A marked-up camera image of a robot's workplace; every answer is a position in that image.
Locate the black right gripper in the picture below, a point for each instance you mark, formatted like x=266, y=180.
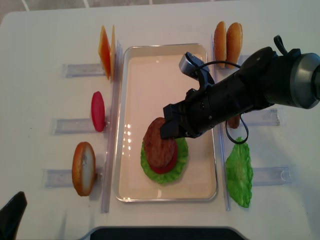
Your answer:
x=214, y=103

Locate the brown meat patty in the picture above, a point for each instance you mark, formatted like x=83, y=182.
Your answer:
x=159, y=152
x=234, y=122

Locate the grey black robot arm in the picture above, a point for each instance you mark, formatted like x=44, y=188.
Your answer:
x=263, y=79

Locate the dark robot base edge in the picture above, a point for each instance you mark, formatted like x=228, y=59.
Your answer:
x=164, y=233

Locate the red tomato slice on stack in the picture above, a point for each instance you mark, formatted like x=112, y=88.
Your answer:
x=170, y=165

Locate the green lettuce leaf on stack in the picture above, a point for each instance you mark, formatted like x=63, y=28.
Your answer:
x=173, y=175

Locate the standing red tomato slice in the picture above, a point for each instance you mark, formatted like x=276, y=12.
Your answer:
x=98, y=111

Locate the standing green lettuce leaf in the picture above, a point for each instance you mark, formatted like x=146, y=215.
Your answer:
x=239, y=174

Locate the clear holder for patties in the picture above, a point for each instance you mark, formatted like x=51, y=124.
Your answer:
x=265, y=117

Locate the orange cheese slice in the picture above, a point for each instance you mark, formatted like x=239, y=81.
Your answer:
x=104, y=52

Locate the clear holder for lettuce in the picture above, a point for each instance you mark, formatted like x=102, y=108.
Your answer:
x=274, y=176

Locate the clear holder for cheese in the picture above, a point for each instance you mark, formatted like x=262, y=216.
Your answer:
x=82, y=70

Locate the clear holder for tomato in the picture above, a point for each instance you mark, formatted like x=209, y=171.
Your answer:
x=63, y=126

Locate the white rectangular tray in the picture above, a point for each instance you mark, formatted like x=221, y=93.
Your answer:
x=151, y=79

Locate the clear holder for buns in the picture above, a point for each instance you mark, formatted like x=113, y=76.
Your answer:
x=230, y=68

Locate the bun slice near tray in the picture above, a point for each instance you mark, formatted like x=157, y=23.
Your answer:
x=220, y=42

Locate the standing bun slice left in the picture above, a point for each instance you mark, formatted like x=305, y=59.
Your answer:
x=83, y=169

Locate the bun slice far right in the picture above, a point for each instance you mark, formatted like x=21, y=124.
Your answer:
x=234, y=42

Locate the clear holder for left bun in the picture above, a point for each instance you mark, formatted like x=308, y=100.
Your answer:
x=56, y=178

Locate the right long clear rail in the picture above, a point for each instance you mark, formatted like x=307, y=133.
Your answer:
x=221, y=136

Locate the long clear rail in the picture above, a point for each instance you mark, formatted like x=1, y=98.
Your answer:
x=112, y=130
x=221, y=136

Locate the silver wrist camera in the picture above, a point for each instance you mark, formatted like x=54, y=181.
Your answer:
x=189, y=63

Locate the left long clear rail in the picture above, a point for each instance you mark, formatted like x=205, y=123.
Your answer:
x=112, y=130

